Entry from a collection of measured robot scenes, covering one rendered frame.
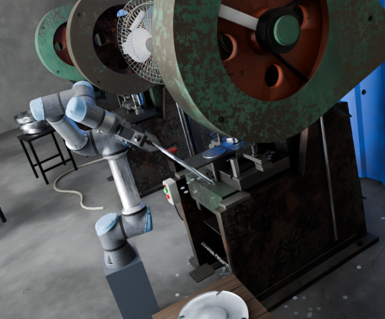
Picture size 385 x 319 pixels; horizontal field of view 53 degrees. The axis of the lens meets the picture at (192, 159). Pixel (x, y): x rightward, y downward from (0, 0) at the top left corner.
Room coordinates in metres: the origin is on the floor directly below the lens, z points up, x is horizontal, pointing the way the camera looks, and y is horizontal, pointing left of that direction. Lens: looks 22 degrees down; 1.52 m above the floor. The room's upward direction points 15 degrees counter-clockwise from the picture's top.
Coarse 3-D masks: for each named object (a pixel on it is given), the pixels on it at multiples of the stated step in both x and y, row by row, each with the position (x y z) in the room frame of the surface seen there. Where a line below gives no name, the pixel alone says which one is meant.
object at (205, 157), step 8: (208, 152) 1.83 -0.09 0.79; (216, 152) 1.80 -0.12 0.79; (224, 152) 1.78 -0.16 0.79; (232, 152) 1.77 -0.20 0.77; (184, 160) 1.82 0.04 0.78; (192, 160) 1.79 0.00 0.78; (200, 160) 1.77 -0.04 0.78; (208, 160) 1.74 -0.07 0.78; (216, 160) 1.74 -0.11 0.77; (224, 160) 1.78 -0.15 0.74; (208, 168) 1.80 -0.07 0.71; (216, 168) 1.76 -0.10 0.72; (208, 176) 1.82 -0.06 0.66; (216, 176) 1.75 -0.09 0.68
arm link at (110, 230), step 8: (104, 216) 1.65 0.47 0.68; (112, 216) 1.62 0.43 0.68; (120, 216) 1.62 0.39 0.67; (96, 224) 1.61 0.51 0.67; (104, 224) 1.58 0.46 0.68; (112, 224) 1.57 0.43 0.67; (120, 224) 1.58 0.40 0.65; (104, 232) 1.56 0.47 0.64; (112, 232) 1.56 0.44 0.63; (120, 232) 1.56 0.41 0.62; (104, 240) 1.56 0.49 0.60; (112, 240) 1.56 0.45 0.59; (120, 240) 1.58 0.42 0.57; (104, 248) 1.58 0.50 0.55; (112, 248) 1.56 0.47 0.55
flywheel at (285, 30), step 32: (224, 0) 1.44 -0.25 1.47; (256, 0) 1.49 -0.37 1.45; (288, 0) 1.55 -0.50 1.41; (320, 0) 1.60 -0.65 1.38; (224, 32) 1.43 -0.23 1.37; (256, 32) 1.42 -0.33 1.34; (288, 32) 1.37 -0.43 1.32; (320, 32) 1.60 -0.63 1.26; (224, 64) 1.42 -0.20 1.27; (256, 64) 1.47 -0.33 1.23; (256, 96) 1.46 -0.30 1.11; (288, 96) 1.52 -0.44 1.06
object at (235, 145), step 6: (234, 138) 1.94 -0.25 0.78; (222, 144) 1.90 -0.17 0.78; (228, 144) 1.88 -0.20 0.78; (234, 144) 1.88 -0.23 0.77; (240, 144) 1.83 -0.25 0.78; (246, 144) 1.81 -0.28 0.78; (234, 150) 1.78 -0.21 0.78; (240, 150) 1.79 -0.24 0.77; (246, 150) 1.80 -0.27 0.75; (234, 156) 1.80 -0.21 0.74; (240, 156) 1.78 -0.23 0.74
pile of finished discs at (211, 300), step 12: (192, 300) 1.31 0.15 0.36; (204, 300) 1.29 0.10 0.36; (216, 300) 1.27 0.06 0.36; (228, 300) 1.25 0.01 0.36; (240, 300) 1.24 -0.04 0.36; (180, 312) 1.26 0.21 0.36; (192, 312) 1.24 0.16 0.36; (204, 312) 1.22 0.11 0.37; (216, 312) 1.20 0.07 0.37; (228, 312) 1.19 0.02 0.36; (240, 312) 1.17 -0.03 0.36
